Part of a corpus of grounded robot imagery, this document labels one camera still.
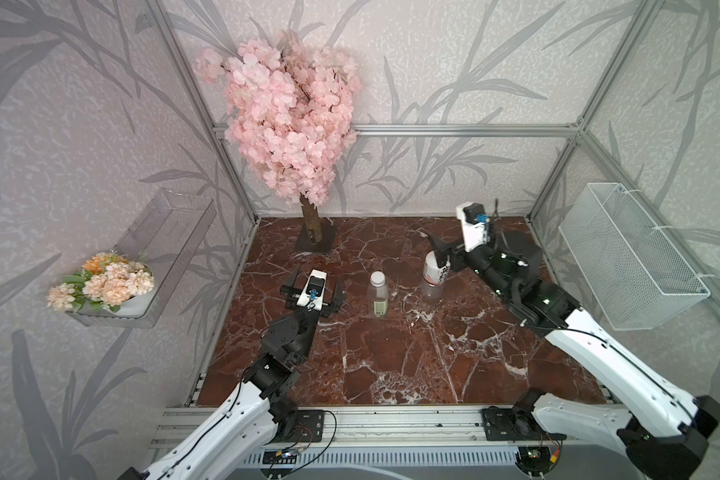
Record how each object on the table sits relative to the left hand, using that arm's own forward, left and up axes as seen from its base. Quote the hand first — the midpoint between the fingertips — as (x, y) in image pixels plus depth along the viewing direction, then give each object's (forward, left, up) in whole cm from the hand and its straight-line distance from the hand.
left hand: (318, 271), depth 71 cm
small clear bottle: (+5, -15, -21) cm, 26 cm away
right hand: (+5, -30, +11) cm, 32 cm away
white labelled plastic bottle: (+7, -32, -17) cm, 37 cm away
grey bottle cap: (+3, -14, -8) cm, 16 cm away
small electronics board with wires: (-34, +9, -28) cm, 46 cm away
